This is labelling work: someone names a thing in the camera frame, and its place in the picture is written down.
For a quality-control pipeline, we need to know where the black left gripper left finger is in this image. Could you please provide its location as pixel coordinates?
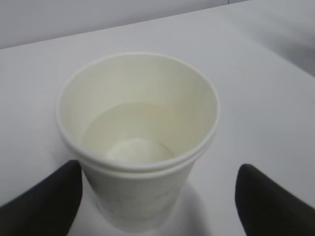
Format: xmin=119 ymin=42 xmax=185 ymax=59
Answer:
xmin=0 ymin=160 xmax=82 ymax=236

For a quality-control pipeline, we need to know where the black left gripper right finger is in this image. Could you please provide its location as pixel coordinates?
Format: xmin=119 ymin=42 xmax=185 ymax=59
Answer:
xmin=236 ymin=164 xmax=315 ymax=236

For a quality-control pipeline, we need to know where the white paper cup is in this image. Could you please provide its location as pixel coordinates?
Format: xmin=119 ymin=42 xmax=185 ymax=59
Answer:
xmin=56 ymin=52 xmax=220 ymax=233

